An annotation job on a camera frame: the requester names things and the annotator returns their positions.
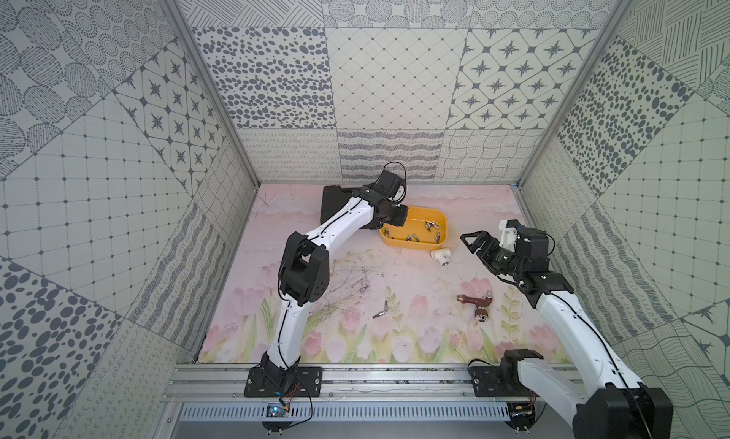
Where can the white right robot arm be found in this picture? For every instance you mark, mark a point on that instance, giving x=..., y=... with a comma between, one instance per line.
x=614, y=402

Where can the black plastic tool case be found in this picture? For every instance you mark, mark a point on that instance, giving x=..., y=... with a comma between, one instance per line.
x=334, y=197

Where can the red brown pipe fitting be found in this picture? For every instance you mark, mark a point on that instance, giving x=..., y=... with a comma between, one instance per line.
x=481, y=305

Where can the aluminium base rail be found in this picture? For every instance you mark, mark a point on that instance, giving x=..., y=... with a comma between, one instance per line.
x=339, y=383

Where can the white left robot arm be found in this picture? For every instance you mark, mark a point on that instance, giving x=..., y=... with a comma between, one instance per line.
x=304, y=273

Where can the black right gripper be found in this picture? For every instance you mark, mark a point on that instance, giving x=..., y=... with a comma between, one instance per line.
x=480, y=253

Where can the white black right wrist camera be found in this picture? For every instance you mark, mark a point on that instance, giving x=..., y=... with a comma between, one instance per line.
x=509, y=233

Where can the white pipe tee fitting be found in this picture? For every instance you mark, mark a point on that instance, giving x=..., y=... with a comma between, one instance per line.
x=442, y=256

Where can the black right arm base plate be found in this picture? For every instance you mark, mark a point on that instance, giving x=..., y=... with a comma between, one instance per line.
x=502, y=380

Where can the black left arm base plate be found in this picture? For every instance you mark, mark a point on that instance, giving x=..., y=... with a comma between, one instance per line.
x=267, y=379

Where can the yellow plastic storage box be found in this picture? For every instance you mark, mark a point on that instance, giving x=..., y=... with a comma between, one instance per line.
x=395, y=236

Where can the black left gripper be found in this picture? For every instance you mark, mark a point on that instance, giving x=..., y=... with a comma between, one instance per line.
x=393, y=214

